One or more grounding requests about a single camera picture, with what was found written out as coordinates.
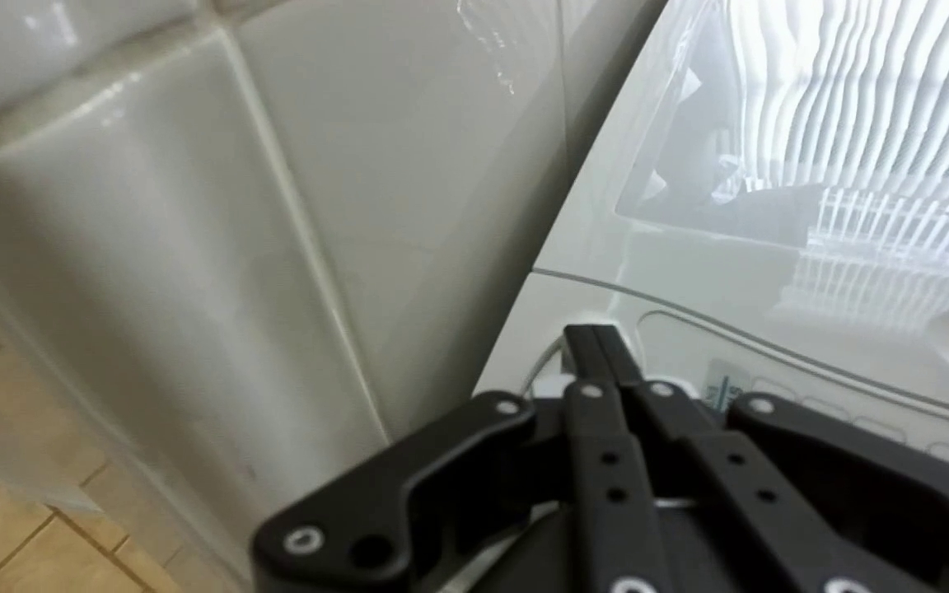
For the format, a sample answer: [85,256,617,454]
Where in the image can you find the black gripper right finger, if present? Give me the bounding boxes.
[623,384,949,593]

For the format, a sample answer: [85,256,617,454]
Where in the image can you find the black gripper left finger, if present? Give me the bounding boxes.
[249,327,653,593]

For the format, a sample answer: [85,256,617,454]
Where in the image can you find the white microwave oven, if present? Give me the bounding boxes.
[479,0,949,462]

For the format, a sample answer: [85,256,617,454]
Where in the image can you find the white tiled counter with shelves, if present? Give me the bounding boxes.
[0,0,663,593]

